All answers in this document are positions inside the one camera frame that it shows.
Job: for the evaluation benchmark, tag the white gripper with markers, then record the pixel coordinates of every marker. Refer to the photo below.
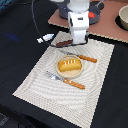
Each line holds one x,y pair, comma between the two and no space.
78,25

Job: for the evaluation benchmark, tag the brown sausage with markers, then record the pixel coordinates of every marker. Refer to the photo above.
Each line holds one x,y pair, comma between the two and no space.
64,43

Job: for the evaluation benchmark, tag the white and blue fish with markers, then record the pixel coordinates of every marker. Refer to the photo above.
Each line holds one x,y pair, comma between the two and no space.
46,37

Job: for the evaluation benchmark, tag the yellow bread loaf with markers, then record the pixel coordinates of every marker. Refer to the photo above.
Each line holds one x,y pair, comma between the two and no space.
69,65

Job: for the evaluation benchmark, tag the red tomato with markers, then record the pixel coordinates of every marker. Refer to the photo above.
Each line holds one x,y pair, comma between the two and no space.
91,15

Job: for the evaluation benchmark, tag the grey two-handled pot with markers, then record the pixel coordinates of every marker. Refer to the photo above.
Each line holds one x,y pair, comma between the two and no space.
63,10

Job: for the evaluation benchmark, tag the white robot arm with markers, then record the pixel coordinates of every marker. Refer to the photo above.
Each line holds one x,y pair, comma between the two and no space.
76,6

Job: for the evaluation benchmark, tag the brown stove top board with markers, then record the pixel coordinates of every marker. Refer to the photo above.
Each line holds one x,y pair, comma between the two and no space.
105,27

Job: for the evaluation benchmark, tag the beige bowl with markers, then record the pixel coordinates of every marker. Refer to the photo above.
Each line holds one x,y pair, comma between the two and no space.
123,14

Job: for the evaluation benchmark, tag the beige round plate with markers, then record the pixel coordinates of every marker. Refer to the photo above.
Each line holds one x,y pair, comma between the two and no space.
68,74

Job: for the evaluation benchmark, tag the white woven placemat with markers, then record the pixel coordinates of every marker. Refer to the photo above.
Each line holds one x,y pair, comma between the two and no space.
70,103

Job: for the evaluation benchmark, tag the grey saucepan with handle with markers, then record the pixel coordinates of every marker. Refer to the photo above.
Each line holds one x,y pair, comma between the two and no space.
95,7

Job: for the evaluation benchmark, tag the knife with wooden handle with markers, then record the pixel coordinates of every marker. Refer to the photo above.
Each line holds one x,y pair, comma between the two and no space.
83,57

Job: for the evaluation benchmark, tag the fork with wooden handle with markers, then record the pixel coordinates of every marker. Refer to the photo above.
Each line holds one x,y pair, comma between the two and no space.
72,83

